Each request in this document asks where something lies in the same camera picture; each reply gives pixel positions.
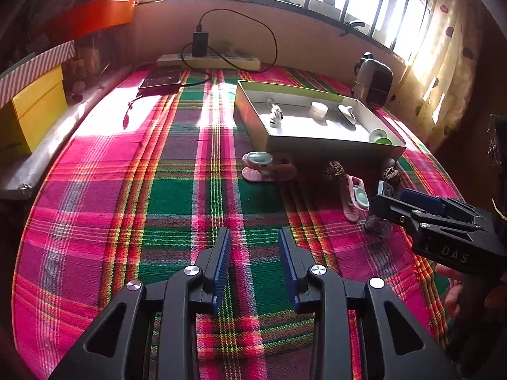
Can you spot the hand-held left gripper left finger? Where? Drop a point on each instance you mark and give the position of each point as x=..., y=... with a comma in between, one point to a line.
x=222, y=261

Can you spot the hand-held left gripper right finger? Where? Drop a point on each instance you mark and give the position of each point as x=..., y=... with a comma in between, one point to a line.
x=288, y=261

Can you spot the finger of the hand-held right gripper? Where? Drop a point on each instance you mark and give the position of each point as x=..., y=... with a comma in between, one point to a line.
x=420, y=200
x=392, y=208

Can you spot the black flashlight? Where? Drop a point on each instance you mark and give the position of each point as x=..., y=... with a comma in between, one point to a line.
x=378, y=225

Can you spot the brown walnut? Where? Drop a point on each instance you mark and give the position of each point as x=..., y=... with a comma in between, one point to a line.
x=391, y=175
x=333, y=170

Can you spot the pink clip with mint disc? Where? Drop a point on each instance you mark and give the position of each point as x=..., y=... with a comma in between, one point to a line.
x=257, y=160
x=358, y=198

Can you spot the green white cardboard box tray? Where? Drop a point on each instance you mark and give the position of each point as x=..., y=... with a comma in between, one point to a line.
x=309, y=150

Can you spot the small white round device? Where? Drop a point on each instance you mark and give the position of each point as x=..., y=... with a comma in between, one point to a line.
x=319, y=111

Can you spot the person's right hand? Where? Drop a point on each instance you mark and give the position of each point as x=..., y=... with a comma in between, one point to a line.
x=453, y=301

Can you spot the pink green plaid tablecloth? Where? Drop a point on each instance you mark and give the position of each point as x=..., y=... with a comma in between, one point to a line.
x=119, y=206

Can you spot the grey portable heater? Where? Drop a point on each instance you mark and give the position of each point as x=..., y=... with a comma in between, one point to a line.
x=376, y=83

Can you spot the cream spotted curtain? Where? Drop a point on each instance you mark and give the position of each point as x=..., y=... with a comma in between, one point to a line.
x=447, y=67

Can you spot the dark flat power bank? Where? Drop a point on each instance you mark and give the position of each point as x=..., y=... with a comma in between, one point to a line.
x=162, y=80

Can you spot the cream power strip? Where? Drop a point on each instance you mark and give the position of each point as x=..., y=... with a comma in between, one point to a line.
x=237, y=62

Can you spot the black charger adapter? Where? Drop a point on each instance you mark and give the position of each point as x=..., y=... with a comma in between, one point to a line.
x=200, y=45

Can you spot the yellow cardboard box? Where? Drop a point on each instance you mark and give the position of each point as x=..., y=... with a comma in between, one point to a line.
x=35, y=114

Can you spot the striped box lid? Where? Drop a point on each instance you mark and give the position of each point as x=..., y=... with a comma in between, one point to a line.
x=39, y=63

